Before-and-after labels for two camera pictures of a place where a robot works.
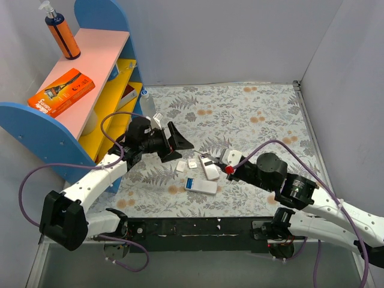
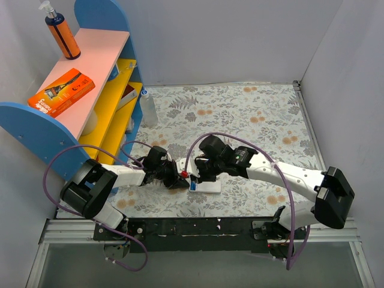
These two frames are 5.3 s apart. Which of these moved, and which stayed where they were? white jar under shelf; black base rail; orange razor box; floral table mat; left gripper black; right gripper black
Moved: right gripper black; left gripper black
Stayed: floral table mat; black base rail; orange razor box; white jar under shelf
